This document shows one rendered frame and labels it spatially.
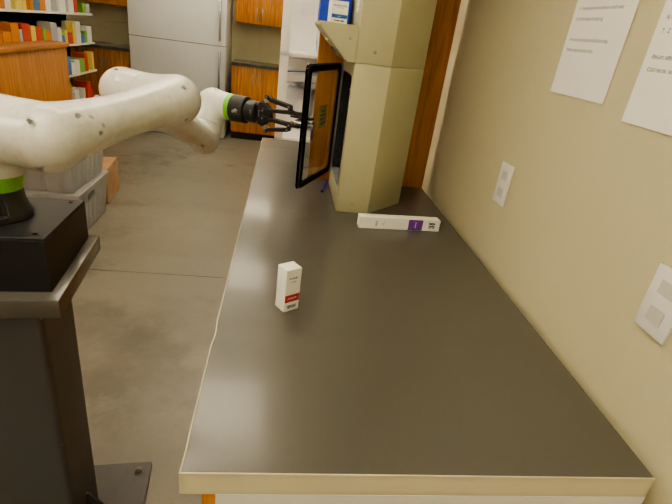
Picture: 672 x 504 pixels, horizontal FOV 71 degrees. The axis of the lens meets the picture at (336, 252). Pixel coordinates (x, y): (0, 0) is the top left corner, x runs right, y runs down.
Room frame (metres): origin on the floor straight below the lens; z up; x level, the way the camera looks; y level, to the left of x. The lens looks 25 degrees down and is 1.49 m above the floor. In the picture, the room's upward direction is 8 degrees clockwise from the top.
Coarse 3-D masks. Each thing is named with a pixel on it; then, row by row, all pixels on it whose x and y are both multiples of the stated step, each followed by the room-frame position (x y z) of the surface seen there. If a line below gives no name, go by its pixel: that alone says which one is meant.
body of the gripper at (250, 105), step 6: (246, 102) 1.66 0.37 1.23; (252, 102) 1.66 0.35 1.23; (258, 102) 1.66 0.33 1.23; (264, 102) 1.65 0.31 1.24; (246, 108) 1.64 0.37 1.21; (252, 108) 1.64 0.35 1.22; (258, 108) 1.66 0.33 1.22; (264, 108) 1.65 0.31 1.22; (270, 108) 1.65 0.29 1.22; (246, 114) 1.64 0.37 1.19; (252, 114) 1.64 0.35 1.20; (258, 114) 1.66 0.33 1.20; (264, 114) 1.65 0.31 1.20; (270, 114) 1.64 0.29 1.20; (246, 120) 1.66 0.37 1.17; (252, 120) 1.64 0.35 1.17; (258, 120) 1.66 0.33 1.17
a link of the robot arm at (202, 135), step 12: (192, 120) 1.53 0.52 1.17; (204, 120) 1.64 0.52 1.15; (168, 132) 1.45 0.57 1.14; (180, 132) 1.48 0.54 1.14; (192, 132) 1.53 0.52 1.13; (204, 132) 1.59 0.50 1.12; (216, 132) 1.65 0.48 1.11; (192, 144) 1.57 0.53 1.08; (204, 144) 1.60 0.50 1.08; (216, 144) 1.65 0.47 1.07
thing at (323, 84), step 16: (320, 80) 1.62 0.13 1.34; (336, 80) 1.77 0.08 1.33; (304, 96) 1.51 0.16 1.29; (320, 96) 1.63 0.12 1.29; (320, 112) 1.65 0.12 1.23; (320, 128) 1.66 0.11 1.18; (320, 144) 1.68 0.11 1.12; (304, 160) 1.55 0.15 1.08; (320, 160) 1.70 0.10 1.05; (304, 176) 1.56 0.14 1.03
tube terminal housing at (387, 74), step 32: (352, 0) 1.76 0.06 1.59; (384, 0) 1.51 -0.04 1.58; (416, 0) 1.57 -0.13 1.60; (384, 32) 1.51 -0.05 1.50; (416, 32) 1.60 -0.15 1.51; (352, 64) 1.55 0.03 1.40; (384, 64) 1.51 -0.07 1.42; (416, 64) 1.63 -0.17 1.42; (352, 96) 1.50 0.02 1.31; (384, 96) 1.51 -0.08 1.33; (416, 96) 1.66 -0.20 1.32; (352, 128) 1.50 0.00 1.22; (384, 128) 1.53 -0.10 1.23; (352, 160) 1.50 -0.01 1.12; (384, 160) 1.55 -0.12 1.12; (352, 192) 1.50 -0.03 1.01; (384, 192) 1.58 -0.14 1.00
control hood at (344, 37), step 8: (320, 24) 1.48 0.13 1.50; (328, 24) 1.48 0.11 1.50; (336, 24) 1.49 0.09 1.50; (344, 24) 1.49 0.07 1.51; (328, 32) 1.48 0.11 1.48; (336, 32) 1.49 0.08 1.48; (344, 32) 1.49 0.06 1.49; (352, 32) 1.49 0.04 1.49; (336, 40) 1.49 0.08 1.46; (344, 40) 1.49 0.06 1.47; (352, 40) 1.49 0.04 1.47; (336, 48) 1.52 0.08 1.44; (344, 48) 1.49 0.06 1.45; (352, 48) 1.50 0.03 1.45; (344, 56) 1.49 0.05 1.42; (352, 56) 1.50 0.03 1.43
